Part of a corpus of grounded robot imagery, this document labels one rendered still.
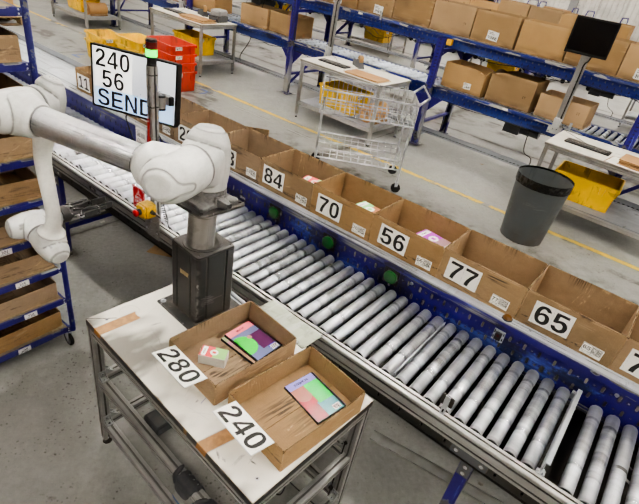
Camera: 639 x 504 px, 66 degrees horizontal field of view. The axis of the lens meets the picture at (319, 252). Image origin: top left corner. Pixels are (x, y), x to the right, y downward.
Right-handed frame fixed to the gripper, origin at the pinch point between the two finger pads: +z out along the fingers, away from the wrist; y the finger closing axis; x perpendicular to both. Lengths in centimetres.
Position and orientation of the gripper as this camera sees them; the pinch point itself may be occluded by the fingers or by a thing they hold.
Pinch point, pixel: (102, 203)
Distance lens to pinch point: 250.4
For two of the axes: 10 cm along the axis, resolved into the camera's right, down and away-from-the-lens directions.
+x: -1.5, 8.3, 5.3
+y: -7.7, -4.4, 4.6
